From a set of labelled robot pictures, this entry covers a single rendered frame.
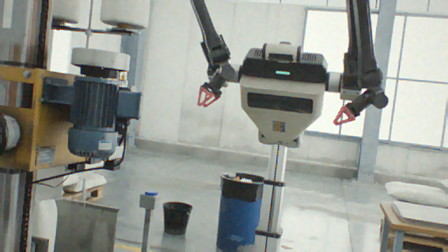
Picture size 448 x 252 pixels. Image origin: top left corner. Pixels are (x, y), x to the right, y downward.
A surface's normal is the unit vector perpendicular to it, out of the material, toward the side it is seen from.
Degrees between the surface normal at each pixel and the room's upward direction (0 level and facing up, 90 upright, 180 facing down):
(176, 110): 90
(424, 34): 90
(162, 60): 90
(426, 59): 90
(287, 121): 130
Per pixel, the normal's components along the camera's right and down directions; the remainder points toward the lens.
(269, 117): -0.26, 0.66
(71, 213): -0.24, 0.02
